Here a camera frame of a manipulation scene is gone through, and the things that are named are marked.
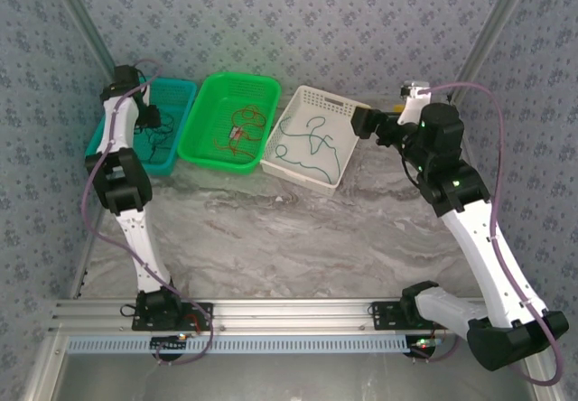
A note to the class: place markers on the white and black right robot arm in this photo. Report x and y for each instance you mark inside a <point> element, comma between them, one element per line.
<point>478,238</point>

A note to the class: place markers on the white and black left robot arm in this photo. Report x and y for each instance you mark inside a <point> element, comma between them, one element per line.
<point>149,256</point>

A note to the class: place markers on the white plastic basket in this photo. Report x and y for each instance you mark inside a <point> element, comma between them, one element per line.
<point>316,103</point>

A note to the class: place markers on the teal plastic basket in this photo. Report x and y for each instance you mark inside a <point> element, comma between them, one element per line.
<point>176,98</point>

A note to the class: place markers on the green plastic basket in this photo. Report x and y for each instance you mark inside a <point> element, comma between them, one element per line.
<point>217,98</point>

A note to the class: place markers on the small black controller board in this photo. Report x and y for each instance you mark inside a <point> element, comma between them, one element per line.
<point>424,344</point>
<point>169,344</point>

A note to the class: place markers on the grey metal panel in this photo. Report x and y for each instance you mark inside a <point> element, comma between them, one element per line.
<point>289,378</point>

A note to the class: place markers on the aluminium corner post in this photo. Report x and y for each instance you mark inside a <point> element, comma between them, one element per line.
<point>492,35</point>
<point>81,26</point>

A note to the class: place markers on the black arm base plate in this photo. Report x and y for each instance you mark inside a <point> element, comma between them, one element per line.
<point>384,315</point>
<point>201,313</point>

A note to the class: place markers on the aluminium mounting rail beam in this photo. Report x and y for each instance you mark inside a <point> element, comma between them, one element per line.
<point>289,313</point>

